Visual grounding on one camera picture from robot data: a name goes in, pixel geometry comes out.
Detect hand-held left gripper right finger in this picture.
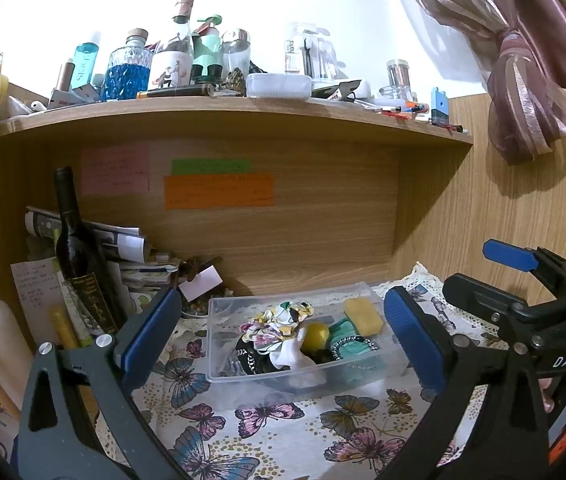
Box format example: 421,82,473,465
384,286,548,480

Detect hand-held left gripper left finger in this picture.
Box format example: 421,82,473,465
17,286,189,480

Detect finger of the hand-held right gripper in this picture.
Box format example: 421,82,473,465
443,272,531,341
483,240,566,303

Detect yellow sponge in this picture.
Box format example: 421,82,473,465
343,298,383,337

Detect teal green fabric pouch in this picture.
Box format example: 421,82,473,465
328,320,379,361

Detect clear plastic container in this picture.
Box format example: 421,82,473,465
206,281,404,396

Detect white cloth with black trim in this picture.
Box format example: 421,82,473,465
268,327,336,393

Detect floral fabric scrunchie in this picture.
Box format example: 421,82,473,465
239,300,316,351

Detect person's right hand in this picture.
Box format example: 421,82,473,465
538,377,556,413

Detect stack of papers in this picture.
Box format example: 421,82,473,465
118,255,184,291

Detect small white card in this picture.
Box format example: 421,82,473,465
178,266,223,302

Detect yellow tube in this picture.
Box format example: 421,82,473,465
47,306,81,350

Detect rolled magazines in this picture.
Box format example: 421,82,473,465
24,206,146,263

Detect dark wine bottle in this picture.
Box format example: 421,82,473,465
52,166,129,336

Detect white handwritten note paper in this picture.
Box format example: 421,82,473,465
10,260,66,311

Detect butterfly printed tablecloth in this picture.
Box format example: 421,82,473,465
128,260,514,480

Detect orange sticky note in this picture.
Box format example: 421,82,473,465
164,173,275,210

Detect pink striped curtain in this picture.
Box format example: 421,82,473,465
383,0,566,166

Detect white and blue packet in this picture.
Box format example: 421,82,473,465
0,407,21,466

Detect pink sticky note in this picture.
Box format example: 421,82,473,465
82,143,150,196

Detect green sticky note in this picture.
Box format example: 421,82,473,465
171,159,250,176

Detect clear glass jar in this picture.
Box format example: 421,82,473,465
379,59,416,103

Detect wooden shelf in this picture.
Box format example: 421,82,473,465
0,95,474,148

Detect dark brown tube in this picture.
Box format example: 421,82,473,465
137,85,214,99

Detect glass bottle with blue liquid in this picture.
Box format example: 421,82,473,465
100,28,154,102

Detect tall clear bottle with cork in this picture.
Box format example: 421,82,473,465
150,0,195,91

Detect white plastic lidded box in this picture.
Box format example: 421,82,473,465
246,73,312,99

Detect teal cylindrical bottle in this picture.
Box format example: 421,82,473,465
70,31,101,92

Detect clear acrylic organiser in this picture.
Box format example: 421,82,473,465
283,22,339,81

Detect mint green spray bottle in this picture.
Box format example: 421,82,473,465
192,14,224,83

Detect glass jar with metal lid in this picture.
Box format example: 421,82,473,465
220,28,252,81

